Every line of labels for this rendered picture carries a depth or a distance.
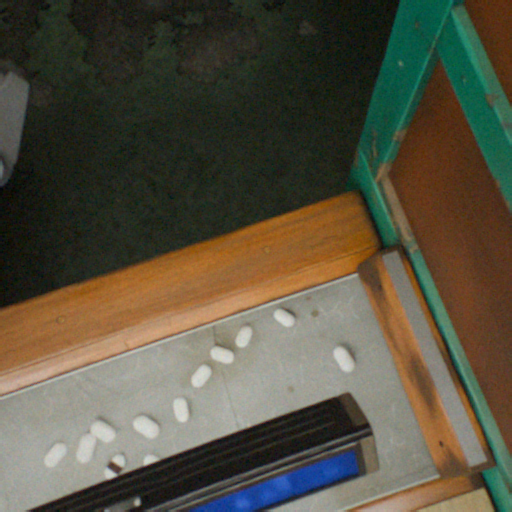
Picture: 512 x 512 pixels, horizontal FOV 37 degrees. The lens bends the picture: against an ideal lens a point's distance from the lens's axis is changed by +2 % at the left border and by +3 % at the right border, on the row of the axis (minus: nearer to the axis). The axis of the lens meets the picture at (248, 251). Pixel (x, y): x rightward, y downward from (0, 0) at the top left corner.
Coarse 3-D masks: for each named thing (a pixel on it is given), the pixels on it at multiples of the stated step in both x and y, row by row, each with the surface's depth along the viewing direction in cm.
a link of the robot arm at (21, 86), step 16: (0, 64) 80; (16, 64) 86; (0, 80) 79; (16, 80) 79; (0, 96) 79; (16, 96) 80; (0, 112) 80; (16, 112) 80; (0, 128) 81; (16, 128) 81; (0, 144) 81; (16, 144) 82
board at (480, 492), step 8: (480, 488) 102; (456, 496) 102; (464, 496) 102; (472, 496) 102; (480, 496) 102; (432, 504) 102; (440, 504) 101; (448, 504) 101; (456, 504) 101; (464, 504) 101; (472, 504) 101; (480, 504) 101; (488, 504) 101
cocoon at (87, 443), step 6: (84, 438) 106; (90, 438) 106; (84, 444) 106; (90, 444) 106; (78, 450) 106; (84, 450) 106; (90, 450) 106; (78, 456) 106; (84, 456) 106; (90, 456) 106; (84, 462) 106
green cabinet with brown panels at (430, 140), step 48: (432, 0) 68; (480, 0) 62; (432, 48) 71; (480, 48) 64; (384, 96) 89; (432, 96) 78; (480, 96) 64; (384, 144) 95; (432, 144) 83; (480, 144) 67; (384, 192) 103; (432, 192) 88; (480, 192) 74; (432, 240) 94; (480, 240) 78; (432, 288) 99; (480, 288) 83; (480, 336) 89; (480, 384) 95
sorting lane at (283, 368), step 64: (256, 320) 112; (320, 320) 112; (64, 384) 110; (128, 384) 110; (192, 384) 110; (256, 384) 110; (320, 384) 109; (384, 384) 109; (0, 448) 108; (128, 448) 108; (384, 448) 107
